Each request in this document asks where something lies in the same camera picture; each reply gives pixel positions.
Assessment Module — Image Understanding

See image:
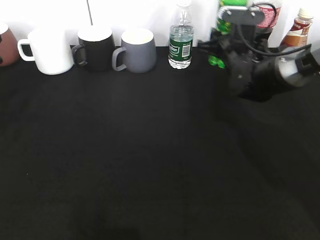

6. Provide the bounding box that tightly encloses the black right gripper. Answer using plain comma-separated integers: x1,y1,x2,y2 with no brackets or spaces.
197,24,280,102

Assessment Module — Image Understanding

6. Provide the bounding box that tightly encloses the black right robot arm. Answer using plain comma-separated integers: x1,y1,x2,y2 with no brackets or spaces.
197,25,320,102

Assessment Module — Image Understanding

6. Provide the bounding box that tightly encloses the clear cestbon water bottle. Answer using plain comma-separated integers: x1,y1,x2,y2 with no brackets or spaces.
168,0,194,70

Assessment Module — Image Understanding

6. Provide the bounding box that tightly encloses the green soda bottle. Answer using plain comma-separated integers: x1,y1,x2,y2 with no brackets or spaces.
208,0,248,69

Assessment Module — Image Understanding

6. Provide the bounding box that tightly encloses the dark cola bottle red label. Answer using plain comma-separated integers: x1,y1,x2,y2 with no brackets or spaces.
252,0,282,51

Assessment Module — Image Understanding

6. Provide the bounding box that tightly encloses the grey mug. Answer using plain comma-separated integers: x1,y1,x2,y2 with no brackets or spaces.
111,28,157,74

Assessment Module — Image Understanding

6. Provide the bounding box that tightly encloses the brown milk tea bottle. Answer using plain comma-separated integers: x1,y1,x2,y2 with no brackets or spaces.
278,6,314,51

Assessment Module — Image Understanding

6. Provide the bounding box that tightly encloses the black table cloth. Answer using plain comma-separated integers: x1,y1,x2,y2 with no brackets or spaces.
0,47,320,240

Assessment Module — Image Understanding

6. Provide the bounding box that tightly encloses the black mug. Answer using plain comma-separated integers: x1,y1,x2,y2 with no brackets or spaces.
71,25,116,72

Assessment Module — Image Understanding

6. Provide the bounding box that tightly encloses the white mug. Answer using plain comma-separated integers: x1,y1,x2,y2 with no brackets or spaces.
17,27,74,75

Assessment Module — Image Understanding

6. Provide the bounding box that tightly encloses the red mug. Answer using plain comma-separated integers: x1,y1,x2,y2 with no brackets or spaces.
0,22,21,67

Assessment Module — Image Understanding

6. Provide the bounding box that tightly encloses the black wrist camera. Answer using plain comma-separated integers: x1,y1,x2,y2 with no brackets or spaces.
217,5,265,26

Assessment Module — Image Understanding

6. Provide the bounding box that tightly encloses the black camera cable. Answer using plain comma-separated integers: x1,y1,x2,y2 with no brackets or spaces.
236,1,313,56

